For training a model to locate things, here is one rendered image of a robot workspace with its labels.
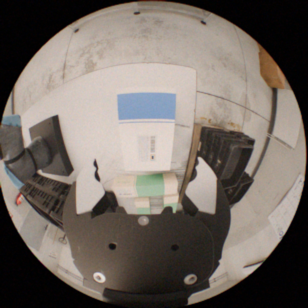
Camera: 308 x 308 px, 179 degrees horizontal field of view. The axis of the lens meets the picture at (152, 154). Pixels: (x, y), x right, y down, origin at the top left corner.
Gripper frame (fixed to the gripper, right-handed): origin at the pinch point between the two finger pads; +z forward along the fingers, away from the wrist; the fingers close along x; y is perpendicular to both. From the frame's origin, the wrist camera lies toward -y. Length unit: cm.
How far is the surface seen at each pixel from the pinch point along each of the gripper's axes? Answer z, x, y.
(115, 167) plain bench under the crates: 18.2, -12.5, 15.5
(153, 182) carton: 13.5, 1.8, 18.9
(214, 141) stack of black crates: 49, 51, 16
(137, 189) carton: 12.2, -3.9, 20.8
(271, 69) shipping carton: 61, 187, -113
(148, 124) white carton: 9.3, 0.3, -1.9
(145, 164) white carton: 9.3, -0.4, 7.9
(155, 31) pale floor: 89, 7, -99
